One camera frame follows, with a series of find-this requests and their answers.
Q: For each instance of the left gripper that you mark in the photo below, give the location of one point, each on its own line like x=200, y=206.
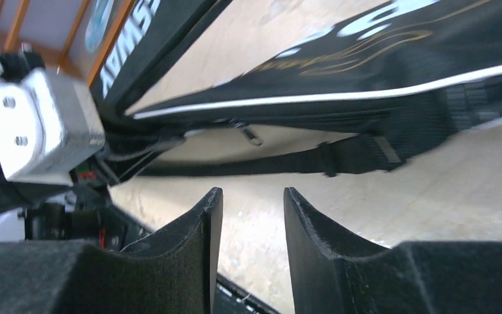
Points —
x=54, y=211

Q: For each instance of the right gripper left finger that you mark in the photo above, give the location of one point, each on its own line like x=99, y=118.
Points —
x=172, y=270

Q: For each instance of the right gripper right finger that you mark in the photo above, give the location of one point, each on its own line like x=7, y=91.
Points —
x=334, y=270

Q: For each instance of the black racket bag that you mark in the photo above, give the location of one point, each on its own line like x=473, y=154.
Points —
x=398, y=80
x=153, y=38

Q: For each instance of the blue toothbrush blister pack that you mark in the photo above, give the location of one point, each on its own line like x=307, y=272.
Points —
x=97, y=24

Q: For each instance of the wooden tiered shelf rack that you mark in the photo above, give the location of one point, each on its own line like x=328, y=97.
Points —
x=56, y=30

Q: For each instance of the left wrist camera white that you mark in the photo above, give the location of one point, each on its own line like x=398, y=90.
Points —
x=49, y=124

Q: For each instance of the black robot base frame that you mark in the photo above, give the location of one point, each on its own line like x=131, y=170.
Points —
x=119, y=229

